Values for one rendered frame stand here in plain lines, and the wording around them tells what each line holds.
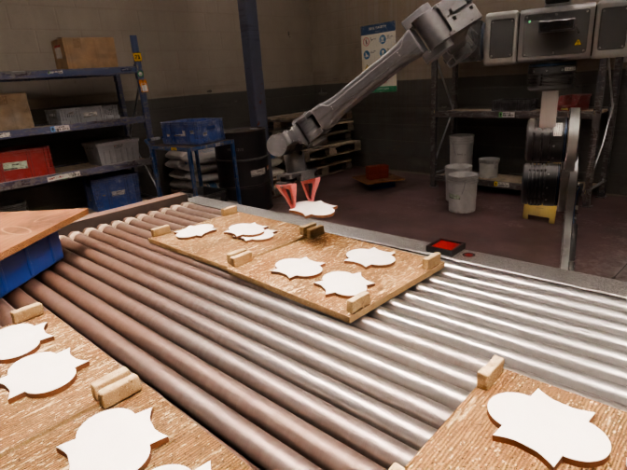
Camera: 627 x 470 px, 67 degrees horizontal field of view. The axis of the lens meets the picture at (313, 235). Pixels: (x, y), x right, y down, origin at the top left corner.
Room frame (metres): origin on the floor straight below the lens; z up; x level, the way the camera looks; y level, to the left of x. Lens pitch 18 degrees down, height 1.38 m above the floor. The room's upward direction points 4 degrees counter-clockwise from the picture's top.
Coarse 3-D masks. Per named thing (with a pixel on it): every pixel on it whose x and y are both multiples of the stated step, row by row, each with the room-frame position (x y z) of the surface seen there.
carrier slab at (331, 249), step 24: (312, 240) 1.28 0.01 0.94; (336, 240) 1.26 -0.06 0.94; (264, 264) 1.12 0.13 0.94; (336, 264) 1.08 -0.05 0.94; (408, 264) 1.05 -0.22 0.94; (264, 288) 1.00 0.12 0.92; (288, 288) 0.96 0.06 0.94; (312, 288) 0.95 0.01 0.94; (384, 288) 0.93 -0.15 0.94; (408, 288) 0.95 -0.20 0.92; (336, 312) 0.84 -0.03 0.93; (360, 312) 0.84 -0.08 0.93
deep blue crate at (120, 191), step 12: (84, 180) 5.14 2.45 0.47; (96, 180) 4.93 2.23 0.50; (108, 180) 5.01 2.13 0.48; (120, 180) 5.08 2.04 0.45; (132, 180) 5.16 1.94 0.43; (96, 192) 4.92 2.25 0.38; (108, 192) 4.99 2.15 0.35; (120, 192) 5.07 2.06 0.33; (132, 192) 5.15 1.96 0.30; (96, 204) 4.91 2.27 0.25; (108, 204) 4.98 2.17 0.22; (120, 204) 5.05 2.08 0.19
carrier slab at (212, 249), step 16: (224, 224) 1.50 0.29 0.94; (272, 224) 1.46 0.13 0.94; (288, 224) 1.45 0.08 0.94; (160, 240) 1.38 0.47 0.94; (176, 240) 1.37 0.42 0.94; (192, 240) 1.36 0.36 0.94; (208, 240) 1.34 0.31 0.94; (224, 240) 1.33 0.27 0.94; (240, 240) 1.32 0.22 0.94; (272, 240) 1.30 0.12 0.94; (288, 240) 1.29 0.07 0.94; (192, 256) 1.23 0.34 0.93; (208, 256) 1.20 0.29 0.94; (224, 256) 1.19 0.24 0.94; (256, 256) 1.19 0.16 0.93
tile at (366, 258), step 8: (352, 256) 1.10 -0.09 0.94; (360, 256) 1.10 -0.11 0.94; (368, 256) 1.10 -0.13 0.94; (376, 256) 1.09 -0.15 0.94; (384, 256) 1.09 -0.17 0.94; (392, 256) 1.08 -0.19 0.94; (360, 264) 1.06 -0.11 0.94; (368, 264) 1.05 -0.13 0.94; (376, 264) 1.04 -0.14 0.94; (384, 264) 1.04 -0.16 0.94; (392, 264) 1.05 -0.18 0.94
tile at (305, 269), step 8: (280, 264) 1.09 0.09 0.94; (288, 264) 1.08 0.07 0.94; (296, 264) 1.08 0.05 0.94; (304, 264) 1.08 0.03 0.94; (312, 264) 1.07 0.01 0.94; (320, 264) 1.07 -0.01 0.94; (272, 272) 1.05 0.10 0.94; (280, 272) 1.04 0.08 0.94; (288, 272) 1.03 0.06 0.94; (296, 272) 1.03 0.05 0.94; (304, 272) 1.02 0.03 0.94; (312, 272) 1.02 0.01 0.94; (320, 272) 1.02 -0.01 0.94
